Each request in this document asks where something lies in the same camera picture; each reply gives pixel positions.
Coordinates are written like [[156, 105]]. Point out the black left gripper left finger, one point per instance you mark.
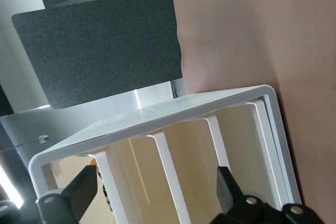
[[76, 197]]

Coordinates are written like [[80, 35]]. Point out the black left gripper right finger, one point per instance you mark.
[[236, 203]]

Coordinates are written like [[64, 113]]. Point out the small white round fitting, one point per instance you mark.
[[43, 138]]

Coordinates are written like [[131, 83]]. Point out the brown table cover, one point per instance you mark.
[[262, 37]]

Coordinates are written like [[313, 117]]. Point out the white drawer cabinet housing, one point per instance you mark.
[[157, 111]]

